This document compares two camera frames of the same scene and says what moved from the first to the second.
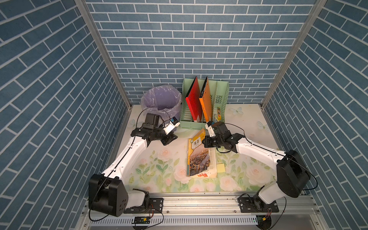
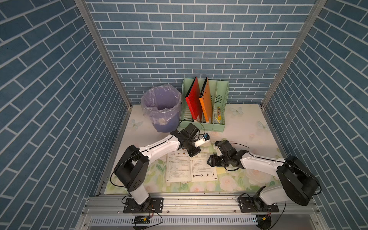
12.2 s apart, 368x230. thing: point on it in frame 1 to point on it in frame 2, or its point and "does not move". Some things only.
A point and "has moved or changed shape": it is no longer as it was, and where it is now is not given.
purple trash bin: (164, 100) does not move
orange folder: (205, 100) does not move
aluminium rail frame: (212, 212) does not move
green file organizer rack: (218, 91) does not move
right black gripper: (206, 143) to (213, 161)
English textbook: (201, 161) has moved or changed shape
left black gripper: (168, 138) to (196, 150)
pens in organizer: (219, 113) does not move
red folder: (193, 98) does not move
